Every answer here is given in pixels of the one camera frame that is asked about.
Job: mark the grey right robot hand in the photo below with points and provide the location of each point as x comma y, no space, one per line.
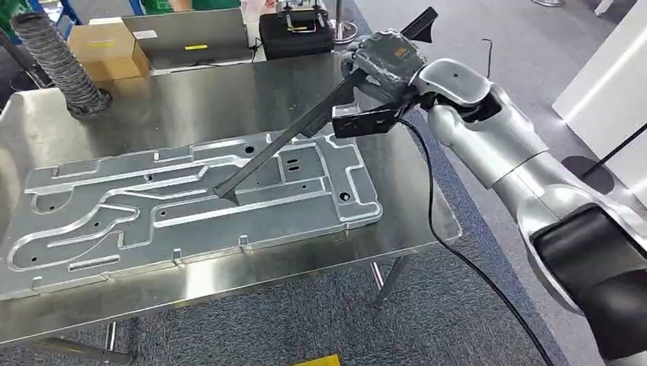
392,63

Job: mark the black plastic plate frame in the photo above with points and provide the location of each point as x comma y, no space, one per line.
283,146

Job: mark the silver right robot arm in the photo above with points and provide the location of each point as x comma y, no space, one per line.
510,146

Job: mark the black carry bag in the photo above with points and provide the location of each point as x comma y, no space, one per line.
295,40

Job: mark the stainless steel table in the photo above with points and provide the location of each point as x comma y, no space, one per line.
202,101

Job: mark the person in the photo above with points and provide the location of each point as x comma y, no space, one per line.
202,4

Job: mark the grey laptop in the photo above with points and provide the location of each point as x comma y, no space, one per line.
192,35

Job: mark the white board panel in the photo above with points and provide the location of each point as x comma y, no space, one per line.
611,101

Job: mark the black round floor base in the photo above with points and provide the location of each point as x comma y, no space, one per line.
589,174

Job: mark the stamped sheet metal panel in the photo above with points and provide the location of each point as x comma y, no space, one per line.
202,217

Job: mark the brown cardboard box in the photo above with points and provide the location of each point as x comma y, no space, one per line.
106,50

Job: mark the yellow floor tape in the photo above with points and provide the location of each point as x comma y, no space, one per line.
318,360

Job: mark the chrome stanchion post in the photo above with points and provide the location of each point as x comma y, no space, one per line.
343,30

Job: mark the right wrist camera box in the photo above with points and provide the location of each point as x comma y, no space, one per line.
361,121

